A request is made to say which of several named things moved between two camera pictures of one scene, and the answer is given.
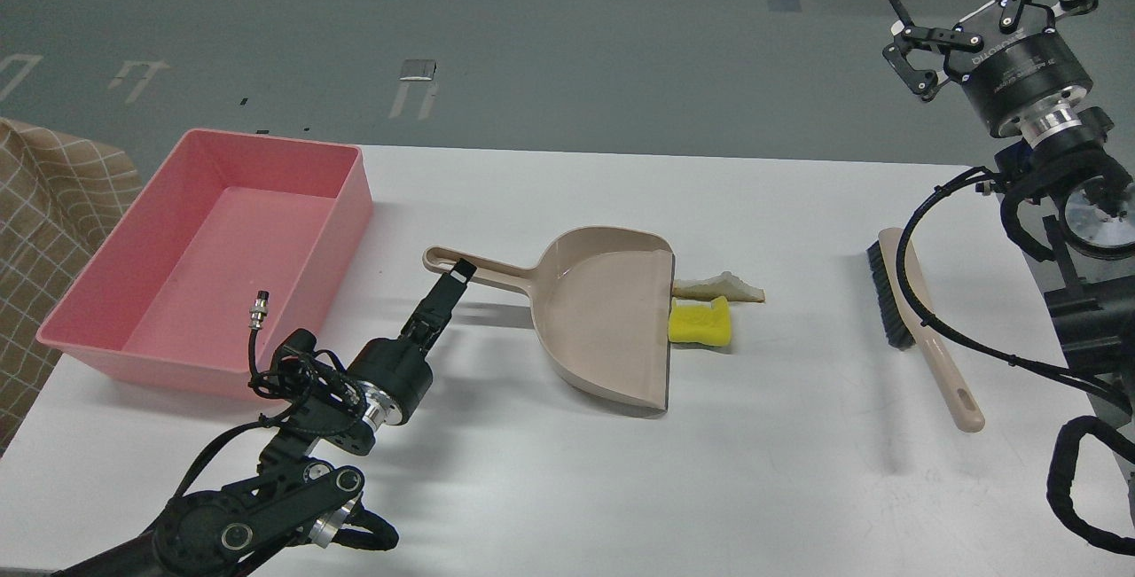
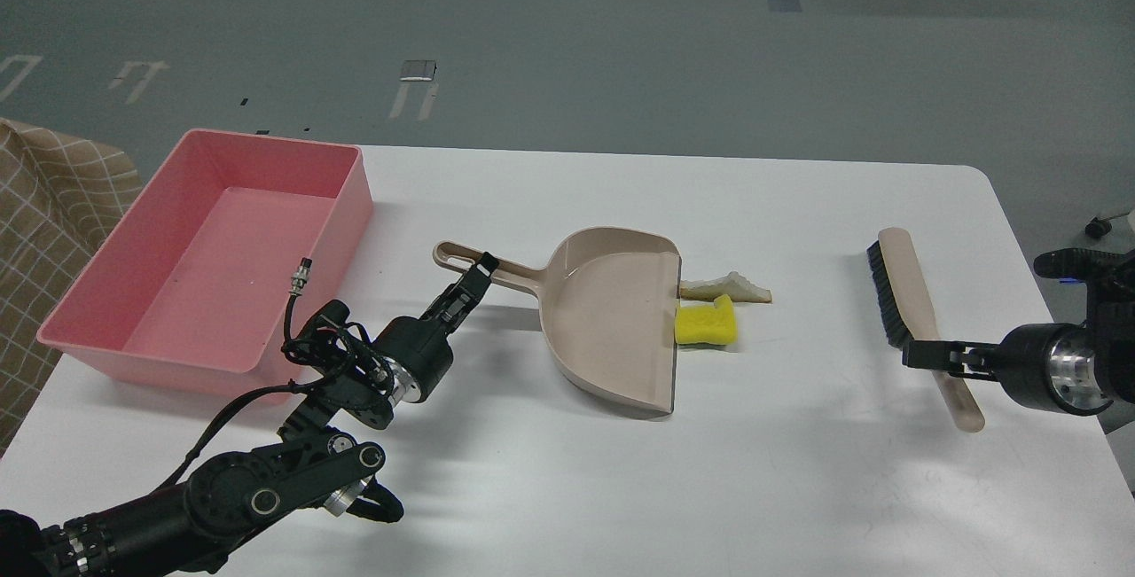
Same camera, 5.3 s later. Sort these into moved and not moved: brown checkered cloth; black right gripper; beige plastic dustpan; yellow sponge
Moved: black right gripper
Not moved: brown checkered cloth; yellow sponge; beige plastic dustpan
